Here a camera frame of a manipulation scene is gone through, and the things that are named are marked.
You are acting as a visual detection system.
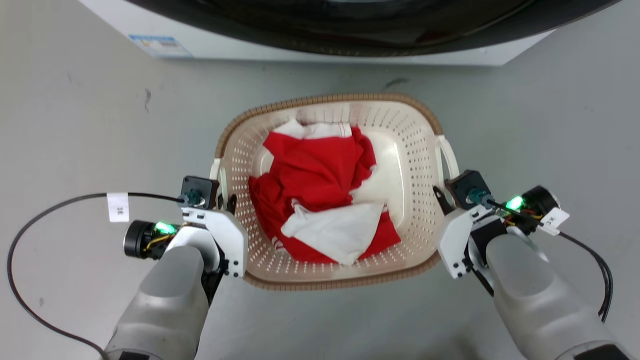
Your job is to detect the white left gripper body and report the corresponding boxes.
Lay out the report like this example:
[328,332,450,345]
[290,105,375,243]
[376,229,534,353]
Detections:
[164,207,249,279]

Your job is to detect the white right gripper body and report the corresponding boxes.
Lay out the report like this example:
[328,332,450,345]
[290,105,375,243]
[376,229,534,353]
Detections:
[437,204,496,280]

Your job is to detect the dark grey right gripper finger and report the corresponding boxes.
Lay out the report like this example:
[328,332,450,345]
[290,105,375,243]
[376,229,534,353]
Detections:
[432,185,455,217]

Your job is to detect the beige perforated plastic laundry basket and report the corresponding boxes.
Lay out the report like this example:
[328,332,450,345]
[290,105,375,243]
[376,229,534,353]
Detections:
[209,93,460,292]

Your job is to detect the red and white garment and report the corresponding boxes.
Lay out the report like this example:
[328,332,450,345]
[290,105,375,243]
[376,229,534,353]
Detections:
[248,119,402,266]

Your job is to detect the white washing machine body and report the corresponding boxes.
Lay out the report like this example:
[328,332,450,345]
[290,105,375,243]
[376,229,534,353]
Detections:
[77,0,557,67]

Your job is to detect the blue white energy label sticker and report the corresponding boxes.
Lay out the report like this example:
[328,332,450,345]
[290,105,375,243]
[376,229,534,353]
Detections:
[128,34,193,59]

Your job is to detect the dark round washing machine door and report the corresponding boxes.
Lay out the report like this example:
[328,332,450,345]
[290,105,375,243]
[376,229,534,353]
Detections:
[124,0,622,57]

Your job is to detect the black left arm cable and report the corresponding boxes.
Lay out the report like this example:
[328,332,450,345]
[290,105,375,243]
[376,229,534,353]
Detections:
[6,192,187,360]

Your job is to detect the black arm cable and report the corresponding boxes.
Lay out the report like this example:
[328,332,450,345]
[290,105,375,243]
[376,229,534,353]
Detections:
[484,198,614,324]
[6,192,187,360]

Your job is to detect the white left cable tag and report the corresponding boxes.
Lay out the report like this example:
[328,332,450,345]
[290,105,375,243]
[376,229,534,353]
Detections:
[106,192,131,223]

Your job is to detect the white cable tag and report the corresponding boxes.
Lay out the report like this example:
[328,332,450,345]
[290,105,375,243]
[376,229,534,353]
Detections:
[539,207,571,237]
[106,192,131,223]

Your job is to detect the white right cable tag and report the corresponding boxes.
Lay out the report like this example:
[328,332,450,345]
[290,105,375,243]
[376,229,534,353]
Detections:
[539,207,571,237]

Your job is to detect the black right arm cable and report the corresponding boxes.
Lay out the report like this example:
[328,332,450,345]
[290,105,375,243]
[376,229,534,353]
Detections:
[484,198,614,324]

